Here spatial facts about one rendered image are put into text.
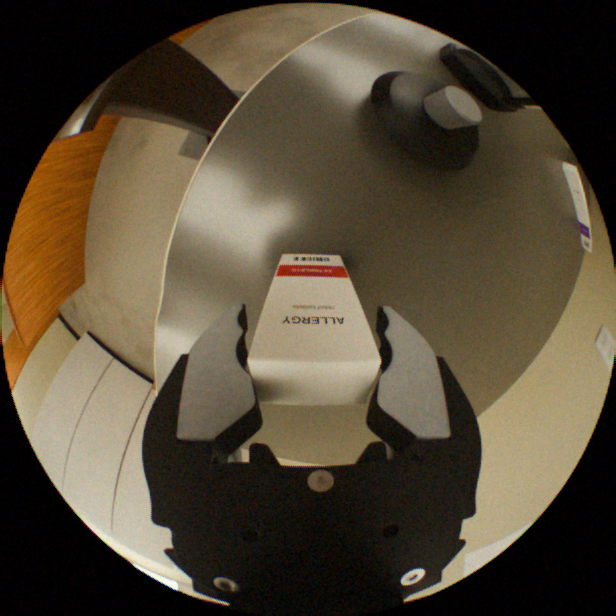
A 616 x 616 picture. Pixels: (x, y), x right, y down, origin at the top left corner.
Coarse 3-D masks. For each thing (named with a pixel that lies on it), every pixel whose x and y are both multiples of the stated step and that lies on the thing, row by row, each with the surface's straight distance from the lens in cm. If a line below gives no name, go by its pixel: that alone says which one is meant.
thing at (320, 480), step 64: (256, 448) 6; (384, 448) 6; (192, 512) 6; (256, 512) 5; (320, 512) 5; (384, 512) 5; (448, 512) 6; (192, 576) 6; (256, 576) 6; (320, 576) 5; (384, 576) 6
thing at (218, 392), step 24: (240, 312) 11; (216, 336) 9; (240, 336) 9; (192, 360) 9; (216, 360) 8; (240, 360) 9; (192, 384) 8; (216, 384) 7; (240, 384) 7; (192, 408) 7; (216, 408) 7; (240, 408) 7; (192, 432) 7; (216, 432) 6; (240, 432) 7; (240, 456) 9
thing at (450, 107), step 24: (408, 72) 18; (384, 96) 15; (408, 96) 15; (432, 96) 15; (456, 96) 14; (384, 120) 15; (408, 120) 14; (432, 120) 15; (456, 120) 14; (480, 120) 15; (408, 144) 15; (432, 144) 15; (456, 144) 16; (456, 168) 17
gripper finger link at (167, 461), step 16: (176, 368) 9; (176, 384) 8; (160, 400) 8; (176, 400) 8; (160, 416) 8; (176, 416) 7; (144, 432) 8; (160, 432) 7; (176, 432) 7; (144, 448) 7; (160, 448) 7; (176, 448) 7; (192, 448) 6; (208, 448) 6; (144, 464) 7; (160, 464) 7; (176, 464) 7; (192, 464) 6; (208, 464) 6; (160, 480) 7; (176, 480) 6; (160, 496) 7; (160, 512) 7
